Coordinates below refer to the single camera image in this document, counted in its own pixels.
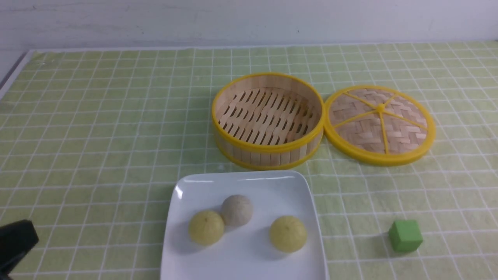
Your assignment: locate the woven bamboo steamer lid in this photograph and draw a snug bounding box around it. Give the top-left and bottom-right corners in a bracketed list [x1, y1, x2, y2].
[324, 85, 436, 166]

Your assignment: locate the bamboo steamer basket yellow rim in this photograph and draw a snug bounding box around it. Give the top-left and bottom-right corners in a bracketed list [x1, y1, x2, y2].
[210, 73, 326, 170]

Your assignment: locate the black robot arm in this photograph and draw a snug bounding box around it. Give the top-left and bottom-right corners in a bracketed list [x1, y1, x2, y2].
[0, 219, 39, 280]

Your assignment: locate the white square plate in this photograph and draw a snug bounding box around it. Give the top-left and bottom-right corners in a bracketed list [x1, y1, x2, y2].
[160, 170, 329, 280]

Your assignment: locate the green cube block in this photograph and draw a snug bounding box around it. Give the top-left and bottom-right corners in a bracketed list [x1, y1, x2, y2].
[388, 220, 424, 253]

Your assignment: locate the white steamed bun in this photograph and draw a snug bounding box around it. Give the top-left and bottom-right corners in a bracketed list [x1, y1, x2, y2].
[221, 194, 254, 227]

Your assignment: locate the yellow steamed bun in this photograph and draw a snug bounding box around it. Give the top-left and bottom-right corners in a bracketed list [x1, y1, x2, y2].
[188, 210, 225, 246]
[269, 215, 307, 254]

